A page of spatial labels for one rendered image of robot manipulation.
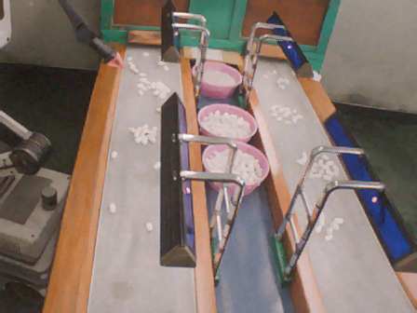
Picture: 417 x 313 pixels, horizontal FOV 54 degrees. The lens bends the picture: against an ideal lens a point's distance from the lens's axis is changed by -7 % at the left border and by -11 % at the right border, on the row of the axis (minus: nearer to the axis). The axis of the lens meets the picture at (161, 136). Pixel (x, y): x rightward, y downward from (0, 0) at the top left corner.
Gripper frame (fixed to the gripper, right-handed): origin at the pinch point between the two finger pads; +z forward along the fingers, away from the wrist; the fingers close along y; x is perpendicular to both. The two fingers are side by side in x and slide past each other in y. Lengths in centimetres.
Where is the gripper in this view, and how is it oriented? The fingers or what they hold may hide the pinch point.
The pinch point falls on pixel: (122, 66)
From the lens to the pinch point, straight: 205.6
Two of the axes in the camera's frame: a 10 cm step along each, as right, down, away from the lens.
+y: 0.2, -5.7, 8.2
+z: 7.0, 6.0, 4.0
